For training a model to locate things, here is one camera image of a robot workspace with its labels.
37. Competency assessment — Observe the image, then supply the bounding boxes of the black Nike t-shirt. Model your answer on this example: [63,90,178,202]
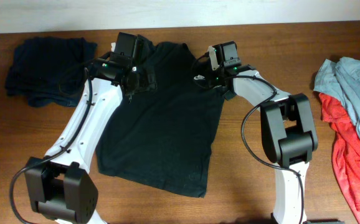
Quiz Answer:
[96,39,224,197]

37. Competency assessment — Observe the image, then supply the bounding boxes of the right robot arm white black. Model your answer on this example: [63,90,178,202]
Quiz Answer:
[205,41,318,223]

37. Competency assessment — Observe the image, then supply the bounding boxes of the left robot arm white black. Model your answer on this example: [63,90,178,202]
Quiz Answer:
[20,32,157,223]

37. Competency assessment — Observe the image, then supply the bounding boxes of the folded navy blue garment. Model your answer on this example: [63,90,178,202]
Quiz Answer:
[5,37,97,108]

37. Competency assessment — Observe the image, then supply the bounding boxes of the light grey-blue shirt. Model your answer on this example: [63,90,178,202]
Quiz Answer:
[314,57,360,138]

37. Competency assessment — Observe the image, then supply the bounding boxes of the red mesh shirt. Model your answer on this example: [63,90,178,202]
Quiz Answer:
[316,91,360,223]

